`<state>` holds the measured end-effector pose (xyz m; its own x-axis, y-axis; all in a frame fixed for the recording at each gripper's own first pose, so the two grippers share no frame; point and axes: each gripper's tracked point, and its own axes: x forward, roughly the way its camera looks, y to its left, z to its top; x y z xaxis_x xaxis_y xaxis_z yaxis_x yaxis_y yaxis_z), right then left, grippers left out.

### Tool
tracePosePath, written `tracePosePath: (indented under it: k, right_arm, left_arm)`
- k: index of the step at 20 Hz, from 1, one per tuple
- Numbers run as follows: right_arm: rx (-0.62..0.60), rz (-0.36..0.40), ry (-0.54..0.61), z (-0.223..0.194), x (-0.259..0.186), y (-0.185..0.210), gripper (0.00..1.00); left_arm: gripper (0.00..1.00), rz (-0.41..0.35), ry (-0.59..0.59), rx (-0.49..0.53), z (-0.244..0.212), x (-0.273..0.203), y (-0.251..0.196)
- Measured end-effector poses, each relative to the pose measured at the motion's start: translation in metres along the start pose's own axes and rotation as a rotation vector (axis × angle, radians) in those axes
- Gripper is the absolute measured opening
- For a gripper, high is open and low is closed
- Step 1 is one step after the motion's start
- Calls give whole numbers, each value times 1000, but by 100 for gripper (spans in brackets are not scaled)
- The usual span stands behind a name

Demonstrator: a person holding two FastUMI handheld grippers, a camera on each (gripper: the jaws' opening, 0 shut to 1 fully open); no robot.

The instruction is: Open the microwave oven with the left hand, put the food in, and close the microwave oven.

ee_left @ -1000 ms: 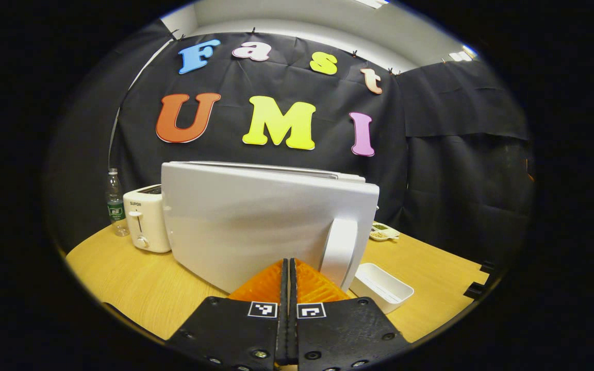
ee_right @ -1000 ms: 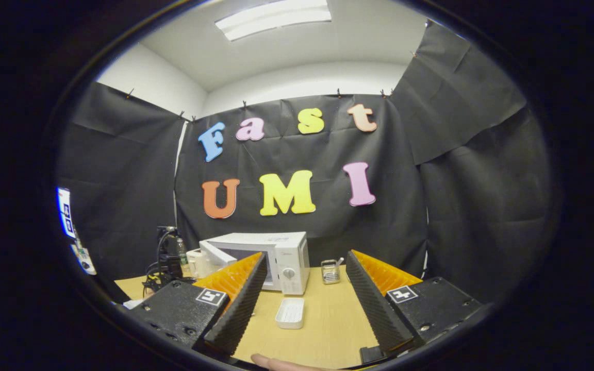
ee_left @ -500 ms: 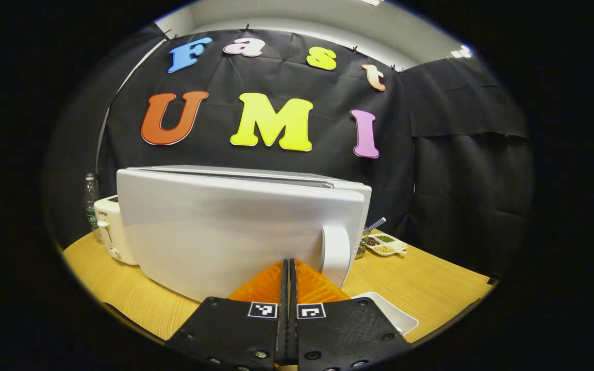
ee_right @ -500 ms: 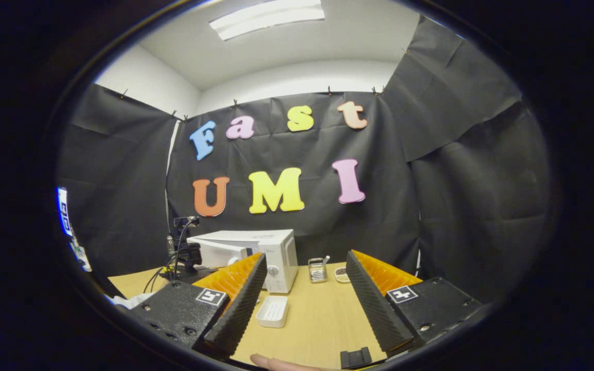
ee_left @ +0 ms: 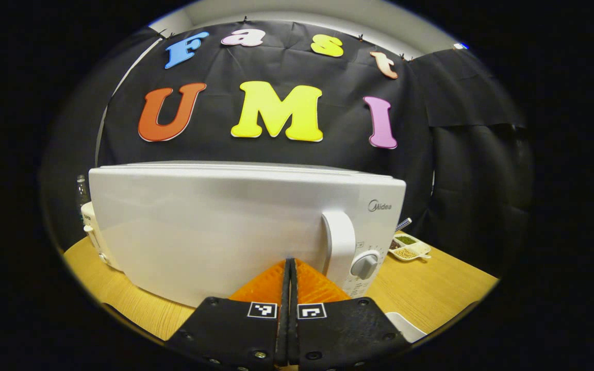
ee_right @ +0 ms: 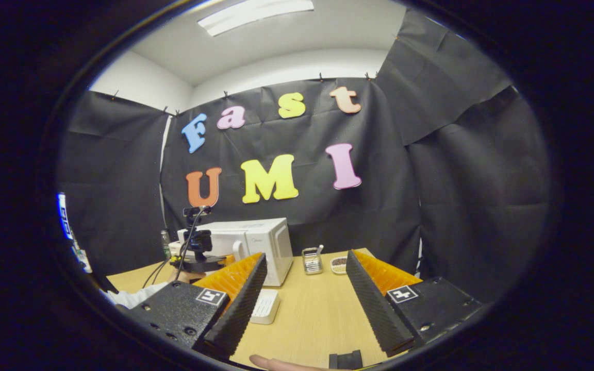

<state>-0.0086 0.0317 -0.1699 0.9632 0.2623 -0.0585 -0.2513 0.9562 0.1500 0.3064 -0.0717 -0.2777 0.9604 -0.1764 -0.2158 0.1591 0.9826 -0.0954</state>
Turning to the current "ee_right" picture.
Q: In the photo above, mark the white microwave oven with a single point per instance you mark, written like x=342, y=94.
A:
x=271, y=247

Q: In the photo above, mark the clear glass container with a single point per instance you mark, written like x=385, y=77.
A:
x=311, y=262

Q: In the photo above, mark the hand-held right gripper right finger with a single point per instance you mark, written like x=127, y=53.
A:
x=374, y=309

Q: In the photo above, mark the clear plastic water bottle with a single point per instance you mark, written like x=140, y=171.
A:
x=165, y=245

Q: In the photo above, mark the ceiling light panel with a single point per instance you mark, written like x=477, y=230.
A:
x=256, y=15

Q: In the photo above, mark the white divided bean tray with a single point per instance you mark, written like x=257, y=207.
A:
x=338, y=265

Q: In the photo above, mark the small white rectangular tray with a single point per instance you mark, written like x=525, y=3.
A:
x=266, y=306

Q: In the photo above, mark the black backdrop cloth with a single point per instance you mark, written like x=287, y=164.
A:
x=457, y=206

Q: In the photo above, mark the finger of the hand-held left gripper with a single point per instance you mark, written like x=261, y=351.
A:
x=228, y=260

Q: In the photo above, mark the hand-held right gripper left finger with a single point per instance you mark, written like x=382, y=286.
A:
x=237, y=309

